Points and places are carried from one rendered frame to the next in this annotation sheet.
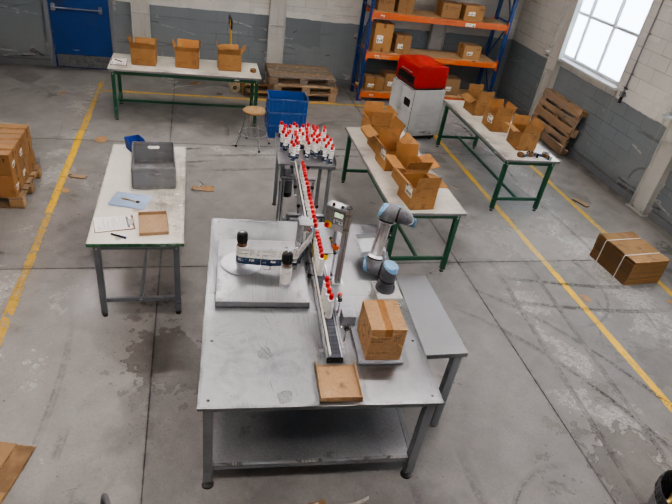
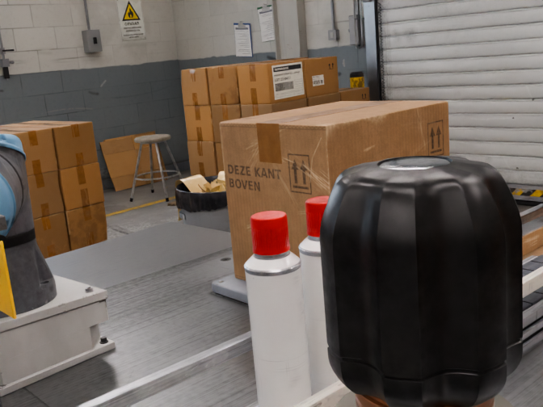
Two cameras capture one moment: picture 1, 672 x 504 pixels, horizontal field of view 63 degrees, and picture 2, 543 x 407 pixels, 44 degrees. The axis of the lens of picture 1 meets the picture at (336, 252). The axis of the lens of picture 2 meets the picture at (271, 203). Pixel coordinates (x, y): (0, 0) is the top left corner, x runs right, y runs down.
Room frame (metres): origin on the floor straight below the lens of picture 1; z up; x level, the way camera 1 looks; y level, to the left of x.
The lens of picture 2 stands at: (3.42, 0.55, 1.23)
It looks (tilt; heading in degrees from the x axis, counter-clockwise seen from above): 13 degrees down; 242
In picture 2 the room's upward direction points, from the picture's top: 5 degrees counter-clockwise
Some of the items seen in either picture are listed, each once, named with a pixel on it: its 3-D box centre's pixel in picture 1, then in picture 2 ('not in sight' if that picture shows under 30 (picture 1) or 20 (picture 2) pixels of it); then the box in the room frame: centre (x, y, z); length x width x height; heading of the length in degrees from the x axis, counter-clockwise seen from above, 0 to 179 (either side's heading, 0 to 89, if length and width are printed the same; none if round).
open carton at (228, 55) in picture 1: (230, 56); not in sight; (8.59, 2.09, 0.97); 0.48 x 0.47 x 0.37; 20
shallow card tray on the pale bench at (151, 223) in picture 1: (153, 222); not in sight; (3.88, 1.57, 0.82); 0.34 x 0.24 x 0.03; 23
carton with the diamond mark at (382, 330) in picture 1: (381, 329); (339, 190); (2.80, -0.38, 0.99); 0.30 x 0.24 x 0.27; 14
